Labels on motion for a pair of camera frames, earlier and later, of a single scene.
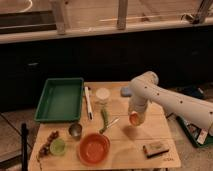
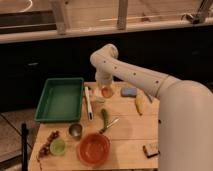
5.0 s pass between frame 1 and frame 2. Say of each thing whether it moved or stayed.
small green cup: stayed
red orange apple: moved
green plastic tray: stayed
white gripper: moved
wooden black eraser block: stayed
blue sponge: stayed
